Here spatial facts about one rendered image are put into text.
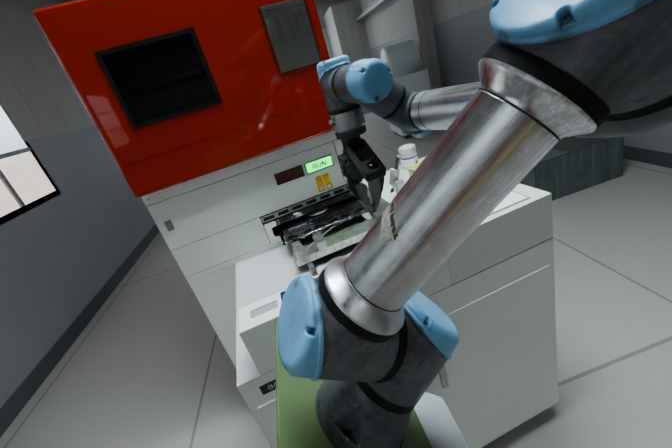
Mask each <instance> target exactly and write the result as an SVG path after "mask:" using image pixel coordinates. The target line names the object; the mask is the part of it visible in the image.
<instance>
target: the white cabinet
mask: <svg viewBox="0 0 672 448"><path fill-rule="evenodd" d="M428 298H429V299H430V300H431V301H433V302H434V303H435V304H436V305H437V306H438V307H439V308H440V309H441V310H442V311H443V312H444V313H445V314H446V315H447V316H448V317H449V318H450V319H451V321H452V322H453V323H454V325H455V326H456V328H457V330H458V334H459V342H458V344H457V346H456V348H455V349H454V351H453V352H452V354H451V356H452V357H451V359H448V360H447V361H446V363H445V364H444V366H443V367H442V369H441V370H440V371H439V373H438V374H437V376H436V377H435V379H434V380H433V381H432V383H431V384H430V386H429V387H428V389H427V390H426V391H425V392H427V393H430V394H433V395H436V396H439V397H441V398H443V400H444V402H445V404H446V406H447V407H448V409H449V411H450V413H451V415H452V417H453V418H454V420H455V422H456V424H457V426H458V428H459V430H460V431H461V433H462V435H463V437H464V439H465V441H466V442H467V444H468V446H469V448H482V447H483V446H485V445H487V444H488V443H490V442H492V441H493V440H495V439H497V438H498V437H500V436H502V435H503V434H505V433H507V432H509V431H510V430H512V429H514V428H515V427H517V426H519V425H520V424H522V423H524V422H525V421H527V420H529V419H530V418H532V417H534V416H536V415H537V414H539V413H541V412H542V411H544V410H546V409H547V408H549V407H551V406H552V405H554V404H556V403H558V374H557V343H556V311H555V280H554V249H553V238H549V239H547V240H545V241H543V242H541V243H539V244H537V245H535V246H533V247H530V248H528V249H526V250H524V251H522V252H520V253H518V254H516V255H514V256H511V257H509V258H507V259H505V260H503V261H501V262H499V263H497V264H495V265H492V266H490V267H488V268H486V269H484V270H482V271H480V272H478V273H476V274H473V275H471V276H469V277H467V278H465V279H463V280H461V281H459V282H457V283H454V284H452V286H451V287H449V288H447V289H445V290H443V291H441V292H438V293H436V294H434V295H432V296H430V297H428ZM238 390H239V392H240V393H241V395H242V397H243V399H244V401H245V402H246V404H247V406H248V408H249V409H250V411H251V413H252V415H253V416H254V418H255V420H256V422H257V423H258V425H259V427H260V429H261V430H262V432H263V434H264V436H265V437H266V439H267V441H268V443H269V444H270V446H271V448H277V407H276V370H274V371H272V372H270V373H268V374H266V375H264V376H261V377H259V378H257V379H255V380H253V381H251V382H249V383H247V384H245V385H242V386H240V387H238Z"/></svg>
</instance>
